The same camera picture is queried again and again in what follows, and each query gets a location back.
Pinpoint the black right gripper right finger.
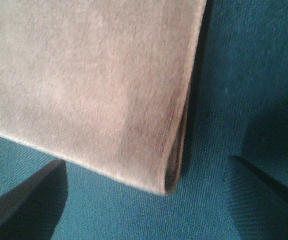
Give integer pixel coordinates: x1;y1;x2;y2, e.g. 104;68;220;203
227;154;288;218

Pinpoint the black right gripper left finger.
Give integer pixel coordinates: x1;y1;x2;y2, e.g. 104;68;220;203
0;159;68;240

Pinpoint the brown towel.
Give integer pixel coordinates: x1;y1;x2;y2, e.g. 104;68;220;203
0;0;206;195

